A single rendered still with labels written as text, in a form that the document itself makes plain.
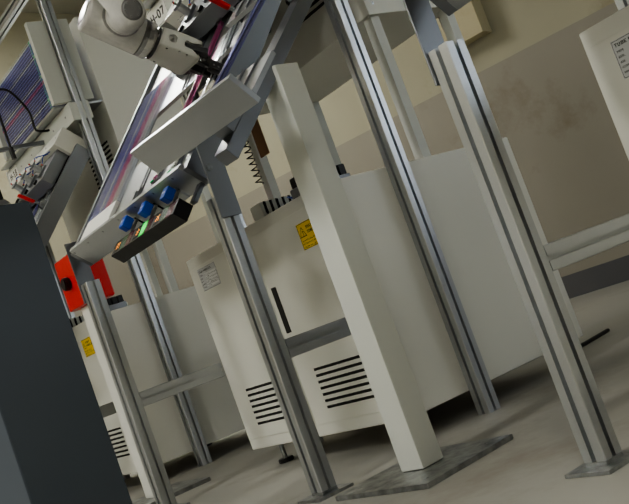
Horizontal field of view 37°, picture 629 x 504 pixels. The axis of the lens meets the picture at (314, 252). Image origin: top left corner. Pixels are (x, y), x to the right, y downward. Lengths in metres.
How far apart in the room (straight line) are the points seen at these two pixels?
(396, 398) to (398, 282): 0.47
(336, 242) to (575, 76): 3.39
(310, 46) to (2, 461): 1.45
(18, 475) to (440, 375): 1.02
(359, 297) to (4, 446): 0.67
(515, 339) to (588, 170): 2.73
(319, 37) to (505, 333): 0.91
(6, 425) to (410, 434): 0.71
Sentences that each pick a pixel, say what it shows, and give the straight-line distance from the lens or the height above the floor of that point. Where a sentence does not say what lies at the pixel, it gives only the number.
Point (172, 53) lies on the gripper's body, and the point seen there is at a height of 0.99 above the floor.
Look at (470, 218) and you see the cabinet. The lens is 2.40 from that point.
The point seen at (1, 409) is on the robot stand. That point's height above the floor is 0.37.
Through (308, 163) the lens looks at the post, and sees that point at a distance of 1.80.
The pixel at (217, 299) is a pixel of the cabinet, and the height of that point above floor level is 0.48.
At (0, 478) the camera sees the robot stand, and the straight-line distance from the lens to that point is 1.66.
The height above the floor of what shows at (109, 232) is 0.71.
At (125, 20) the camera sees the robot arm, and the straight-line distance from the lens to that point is 2.06.
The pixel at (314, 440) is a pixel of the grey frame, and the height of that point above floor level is 0.11.
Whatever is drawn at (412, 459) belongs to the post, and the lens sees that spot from 1.81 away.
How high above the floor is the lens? 0.32
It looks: 4 degrees up
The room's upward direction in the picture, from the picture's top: 20 degrees counter-clockwise
